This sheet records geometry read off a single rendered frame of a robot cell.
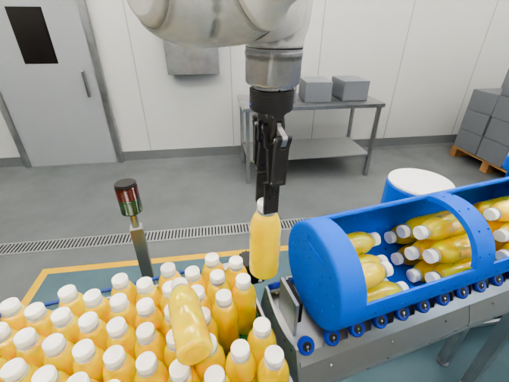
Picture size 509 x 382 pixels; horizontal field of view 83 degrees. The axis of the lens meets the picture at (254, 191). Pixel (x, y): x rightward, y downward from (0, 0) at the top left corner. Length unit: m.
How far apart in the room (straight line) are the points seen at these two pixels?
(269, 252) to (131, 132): 3.76
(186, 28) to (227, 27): 0.04
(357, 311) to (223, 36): 0.62
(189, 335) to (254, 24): 0.52
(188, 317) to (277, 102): 0.44
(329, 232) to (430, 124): 4.66
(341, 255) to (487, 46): 4.96
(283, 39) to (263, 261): 0.43
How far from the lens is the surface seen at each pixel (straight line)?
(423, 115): 5.16
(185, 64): 3.74
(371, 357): 0.99
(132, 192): 0.92
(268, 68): 0.46
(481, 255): 0.96
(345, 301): 0.70
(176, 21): 0.30
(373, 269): 0.81
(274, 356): 0.66
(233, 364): 0.69
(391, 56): 4.63
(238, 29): 0.32
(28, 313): 0.88
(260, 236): 0.60
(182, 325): 0.63
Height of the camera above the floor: 1.66
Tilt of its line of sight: 30 degrees down
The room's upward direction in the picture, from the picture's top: straight up
